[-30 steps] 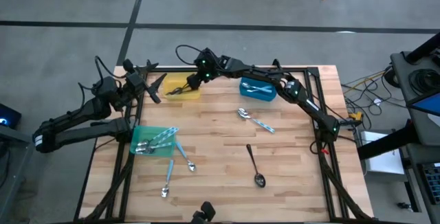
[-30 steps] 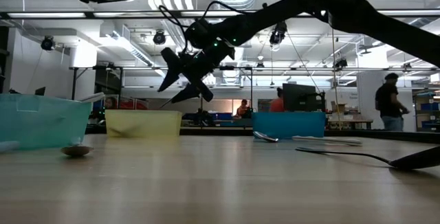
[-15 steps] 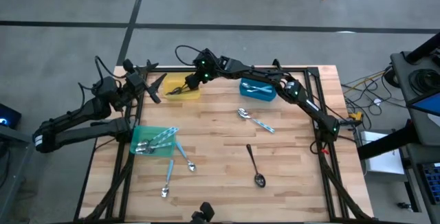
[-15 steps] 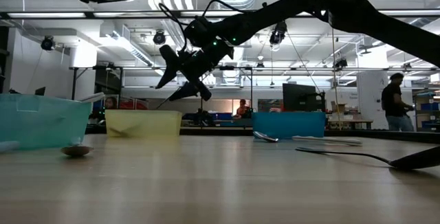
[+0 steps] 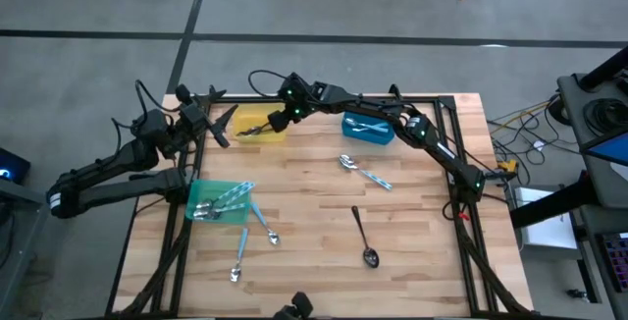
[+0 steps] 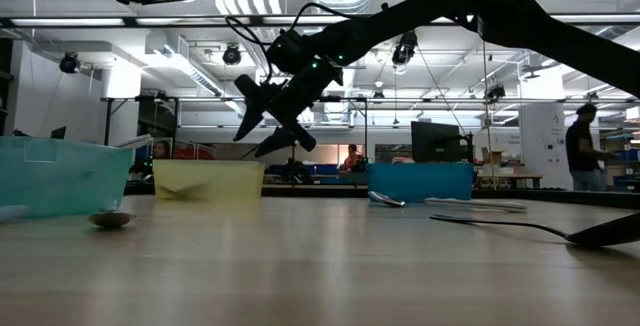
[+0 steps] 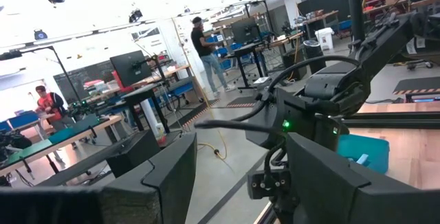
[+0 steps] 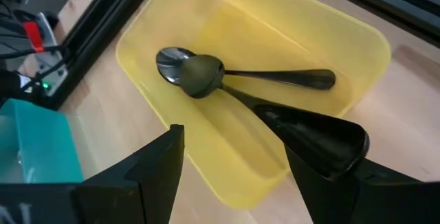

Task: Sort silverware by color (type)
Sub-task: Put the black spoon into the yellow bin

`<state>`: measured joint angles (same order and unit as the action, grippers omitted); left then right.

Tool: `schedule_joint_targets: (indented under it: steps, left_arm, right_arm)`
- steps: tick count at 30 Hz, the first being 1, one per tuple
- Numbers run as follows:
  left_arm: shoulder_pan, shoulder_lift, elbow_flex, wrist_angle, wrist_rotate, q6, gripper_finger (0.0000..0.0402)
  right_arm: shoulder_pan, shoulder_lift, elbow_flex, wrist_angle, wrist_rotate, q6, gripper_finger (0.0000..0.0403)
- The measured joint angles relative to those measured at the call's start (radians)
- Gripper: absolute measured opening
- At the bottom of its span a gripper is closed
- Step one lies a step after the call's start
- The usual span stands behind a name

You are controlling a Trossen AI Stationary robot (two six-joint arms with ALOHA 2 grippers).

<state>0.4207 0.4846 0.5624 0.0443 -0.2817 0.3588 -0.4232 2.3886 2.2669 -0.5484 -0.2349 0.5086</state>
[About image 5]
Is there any grey metal desk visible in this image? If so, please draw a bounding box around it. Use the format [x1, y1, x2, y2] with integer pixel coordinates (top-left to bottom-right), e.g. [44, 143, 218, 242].
[0, 178, 82, 320]
[571, 204, 628, 320]

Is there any coiled black cable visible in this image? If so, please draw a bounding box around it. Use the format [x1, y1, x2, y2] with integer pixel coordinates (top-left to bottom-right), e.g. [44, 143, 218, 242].
[582, 97, 628, 137]

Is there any green translucent plastic bin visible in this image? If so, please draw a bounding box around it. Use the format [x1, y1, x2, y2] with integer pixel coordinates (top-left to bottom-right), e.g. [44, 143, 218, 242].
[184, 179, 253, 226]

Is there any black post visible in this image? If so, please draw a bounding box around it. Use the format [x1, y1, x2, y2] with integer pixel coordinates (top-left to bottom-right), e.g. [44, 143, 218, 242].
[576, 47, 628, 93]

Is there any black beam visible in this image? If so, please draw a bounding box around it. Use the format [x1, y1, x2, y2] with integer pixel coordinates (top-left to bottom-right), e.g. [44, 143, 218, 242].
[509, 170, 598, 231]

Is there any black keypad device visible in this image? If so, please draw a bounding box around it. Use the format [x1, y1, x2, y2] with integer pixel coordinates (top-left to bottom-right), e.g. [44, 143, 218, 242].
[601, 231, 628, 294]

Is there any yellow translucent plastic bin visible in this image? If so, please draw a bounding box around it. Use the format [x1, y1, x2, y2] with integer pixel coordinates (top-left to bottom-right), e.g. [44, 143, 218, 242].
[232, 102, 288, 144]

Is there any black box with blue light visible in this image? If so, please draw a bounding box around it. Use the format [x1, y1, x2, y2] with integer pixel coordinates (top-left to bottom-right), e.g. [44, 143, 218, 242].
[0, 147, 31, 187]

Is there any grey equipment cart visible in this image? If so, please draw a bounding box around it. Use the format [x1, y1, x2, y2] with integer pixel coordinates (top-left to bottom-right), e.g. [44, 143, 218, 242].
[556, 72, 628, 211]

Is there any black clamp device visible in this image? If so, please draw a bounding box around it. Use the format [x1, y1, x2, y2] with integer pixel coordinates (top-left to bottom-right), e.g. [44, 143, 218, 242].
[272, 291, 315, 320]

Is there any thin yellow floor cable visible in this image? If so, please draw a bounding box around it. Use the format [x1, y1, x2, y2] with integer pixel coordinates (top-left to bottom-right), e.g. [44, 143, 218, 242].
[488, 99, 553, 137]

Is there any black braided cable bundle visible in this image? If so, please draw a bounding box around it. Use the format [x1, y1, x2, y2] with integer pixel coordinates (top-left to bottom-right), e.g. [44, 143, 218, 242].
[111, 201, 193, 319]
[448, 196, 529, 317]

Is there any black floor cable tangle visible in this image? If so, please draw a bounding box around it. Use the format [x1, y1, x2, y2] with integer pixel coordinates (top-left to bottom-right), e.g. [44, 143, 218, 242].
[489, 94, 583, 174]

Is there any black aluminium table frame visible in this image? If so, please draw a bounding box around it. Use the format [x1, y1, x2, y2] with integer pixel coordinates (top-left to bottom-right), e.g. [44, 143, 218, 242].
[151, 94, 497, 317]

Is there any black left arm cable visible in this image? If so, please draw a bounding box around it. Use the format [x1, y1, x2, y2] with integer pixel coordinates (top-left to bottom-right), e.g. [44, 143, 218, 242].
[111, 79, 181, 137]

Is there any blue plastic bin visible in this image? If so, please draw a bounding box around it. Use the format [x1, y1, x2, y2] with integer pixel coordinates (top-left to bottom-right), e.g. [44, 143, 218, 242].
[341, 111, 396, 146]

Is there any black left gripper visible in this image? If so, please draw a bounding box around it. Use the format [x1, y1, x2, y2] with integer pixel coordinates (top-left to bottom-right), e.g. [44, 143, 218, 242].
[174, 82, 239, 149]

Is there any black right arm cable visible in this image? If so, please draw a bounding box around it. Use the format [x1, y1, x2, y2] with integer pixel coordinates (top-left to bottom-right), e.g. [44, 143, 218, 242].
[247, 69, 290, 99]

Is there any blue flat panel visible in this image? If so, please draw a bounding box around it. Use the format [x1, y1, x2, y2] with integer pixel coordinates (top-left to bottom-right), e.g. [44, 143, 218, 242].
[580, 132, 628, 168]

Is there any spoon with patterned handle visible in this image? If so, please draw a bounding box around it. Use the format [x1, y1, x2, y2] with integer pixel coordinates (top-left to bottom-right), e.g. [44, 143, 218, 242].
[195, 181, 256, 212]
[205, 191, 246, 221]
[338, 154, 393, 191]
[193, 202, 249, 221]

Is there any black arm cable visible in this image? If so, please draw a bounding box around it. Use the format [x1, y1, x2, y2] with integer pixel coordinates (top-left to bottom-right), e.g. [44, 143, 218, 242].
[111, 79, 181, 137]
[247, 69, 290, 99]

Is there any white box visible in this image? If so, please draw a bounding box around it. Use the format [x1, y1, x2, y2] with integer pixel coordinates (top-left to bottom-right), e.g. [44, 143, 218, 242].
[512, 186, 580, 262]

